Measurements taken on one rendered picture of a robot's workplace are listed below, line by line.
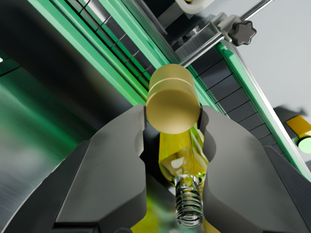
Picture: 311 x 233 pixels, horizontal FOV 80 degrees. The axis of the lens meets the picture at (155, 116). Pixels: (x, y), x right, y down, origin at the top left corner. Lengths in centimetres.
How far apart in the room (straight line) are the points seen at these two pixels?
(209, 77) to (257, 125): 17
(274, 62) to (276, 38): 6
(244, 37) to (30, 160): 29
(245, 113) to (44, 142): 39
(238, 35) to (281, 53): 34
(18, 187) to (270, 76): 58
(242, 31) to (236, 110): 23
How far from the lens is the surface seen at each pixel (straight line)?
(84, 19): 40
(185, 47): 38
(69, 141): 31
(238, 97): 44
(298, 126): 67
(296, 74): 63
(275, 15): 56
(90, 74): 52
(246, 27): 26
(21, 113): 30
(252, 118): 48
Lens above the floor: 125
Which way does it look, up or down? 58 degrees down
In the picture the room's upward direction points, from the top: 174 degrees counter-clockwise
